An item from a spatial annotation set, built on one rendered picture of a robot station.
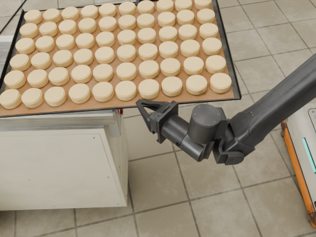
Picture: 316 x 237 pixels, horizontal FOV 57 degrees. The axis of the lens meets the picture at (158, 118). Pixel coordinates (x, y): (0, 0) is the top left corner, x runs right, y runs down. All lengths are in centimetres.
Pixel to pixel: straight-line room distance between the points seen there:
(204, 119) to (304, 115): 120
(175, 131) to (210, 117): 10
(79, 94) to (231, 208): 115
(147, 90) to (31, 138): 41
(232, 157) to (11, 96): 54
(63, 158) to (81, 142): 13
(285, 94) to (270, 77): 162
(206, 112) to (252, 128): 10
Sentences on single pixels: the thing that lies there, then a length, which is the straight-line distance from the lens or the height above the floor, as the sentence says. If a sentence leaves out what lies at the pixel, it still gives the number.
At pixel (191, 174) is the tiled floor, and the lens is 169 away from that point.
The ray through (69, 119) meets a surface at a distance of 84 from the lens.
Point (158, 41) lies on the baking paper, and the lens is 84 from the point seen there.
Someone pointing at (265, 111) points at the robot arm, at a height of 109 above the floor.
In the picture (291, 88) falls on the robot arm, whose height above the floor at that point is 114.
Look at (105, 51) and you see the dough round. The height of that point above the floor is 100.
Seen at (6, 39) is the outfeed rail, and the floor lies 90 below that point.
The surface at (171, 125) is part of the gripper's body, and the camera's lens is 63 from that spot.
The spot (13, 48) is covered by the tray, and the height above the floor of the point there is 96.
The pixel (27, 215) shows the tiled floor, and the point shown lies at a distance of 175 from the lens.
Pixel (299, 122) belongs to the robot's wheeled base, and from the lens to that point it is 171.
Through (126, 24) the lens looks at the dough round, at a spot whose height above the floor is 100.
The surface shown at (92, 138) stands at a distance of 90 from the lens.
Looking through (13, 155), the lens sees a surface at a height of 69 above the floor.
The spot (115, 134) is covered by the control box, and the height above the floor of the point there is 72.
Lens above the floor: 155
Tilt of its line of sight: 57 degrees down
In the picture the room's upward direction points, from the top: straight up
